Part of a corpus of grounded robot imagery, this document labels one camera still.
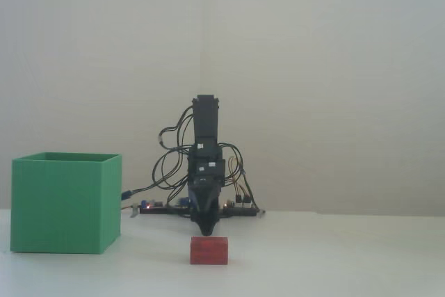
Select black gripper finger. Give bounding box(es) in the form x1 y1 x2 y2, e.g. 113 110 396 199
190 192 207 236
205 192 223 236

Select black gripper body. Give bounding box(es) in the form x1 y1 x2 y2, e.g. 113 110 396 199
188 175 223 193

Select red block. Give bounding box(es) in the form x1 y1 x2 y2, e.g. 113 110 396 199
190 236 229 265

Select green square bin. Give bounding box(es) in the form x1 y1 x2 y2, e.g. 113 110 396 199
10 152 123 255

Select motor driver board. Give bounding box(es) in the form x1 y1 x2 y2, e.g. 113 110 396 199
222 198 257 210

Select blue circuit board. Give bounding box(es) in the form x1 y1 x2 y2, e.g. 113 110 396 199
140 198 191 209

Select coloured jumper wires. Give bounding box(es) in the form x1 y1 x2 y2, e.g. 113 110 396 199
227 156 255 204

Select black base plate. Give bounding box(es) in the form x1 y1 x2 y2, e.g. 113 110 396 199
138 206 259 217

